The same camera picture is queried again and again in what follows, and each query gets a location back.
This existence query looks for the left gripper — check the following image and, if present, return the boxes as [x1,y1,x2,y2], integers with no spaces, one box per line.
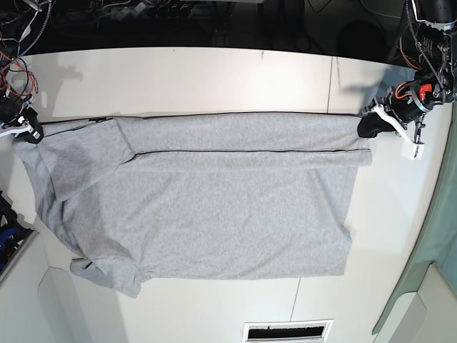
[357,80,446,138]

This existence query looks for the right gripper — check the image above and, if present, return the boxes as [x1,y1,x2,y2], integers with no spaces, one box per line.
[1,95,44,144]

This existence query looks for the grey t-shirt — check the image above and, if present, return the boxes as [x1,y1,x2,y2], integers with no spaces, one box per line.
[13,113,371,297]

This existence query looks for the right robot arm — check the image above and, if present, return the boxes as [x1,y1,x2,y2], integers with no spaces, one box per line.
[1,1,52,144]

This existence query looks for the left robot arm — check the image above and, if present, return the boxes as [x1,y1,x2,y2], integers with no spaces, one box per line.
[357,1,456,141]

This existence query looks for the blue cables bundle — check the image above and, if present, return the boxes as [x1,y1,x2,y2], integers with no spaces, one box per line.
[0,191,33,272]

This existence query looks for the white cables on floor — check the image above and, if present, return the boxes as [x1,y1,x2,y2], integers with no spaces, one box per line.
[356,0,408,47]

